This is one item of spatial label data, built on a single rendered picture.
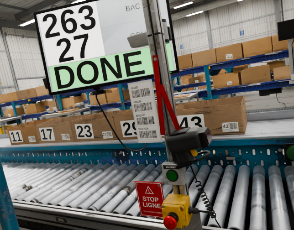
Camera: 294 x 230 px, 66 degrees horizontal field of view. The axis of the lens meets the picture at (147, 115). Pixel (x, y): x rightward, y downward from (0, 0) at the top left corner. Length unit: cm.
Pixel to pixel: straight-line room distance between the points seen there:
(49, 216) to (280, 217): 94
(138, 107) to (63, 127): 119
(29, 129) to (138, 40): 154
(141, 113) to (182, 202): 29
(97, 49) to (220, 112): 72
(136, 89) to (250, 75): 489
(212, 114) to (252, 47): 456
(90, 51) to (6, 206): 55
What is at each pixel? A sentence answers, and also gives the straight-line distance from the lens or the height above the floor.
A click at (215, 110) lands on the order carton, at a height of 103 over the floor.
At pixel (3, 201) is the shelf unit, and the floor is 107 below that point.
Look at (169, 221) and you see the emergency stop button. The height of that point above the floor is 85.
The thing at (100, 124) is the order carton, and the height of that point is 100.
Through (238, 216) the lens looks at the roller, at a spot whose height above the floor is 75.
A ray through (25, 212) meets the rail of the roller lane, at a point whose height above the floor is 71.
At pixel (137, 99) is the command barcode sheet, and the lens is 72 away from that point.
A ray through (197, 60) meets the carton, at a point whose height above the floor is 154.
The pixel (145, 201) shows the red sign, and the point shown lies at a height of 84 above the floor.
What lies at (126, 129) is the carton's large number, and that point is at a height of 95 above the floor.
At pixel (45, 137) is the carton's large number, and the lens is 203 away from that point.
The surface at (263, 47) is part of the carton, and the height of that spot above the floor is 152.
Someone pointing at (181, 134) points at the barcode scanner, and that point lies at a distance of 63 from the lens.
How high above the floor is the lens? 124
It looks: 8 degrees down
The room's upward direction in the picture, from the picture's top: 10 degrees counter-clockwise
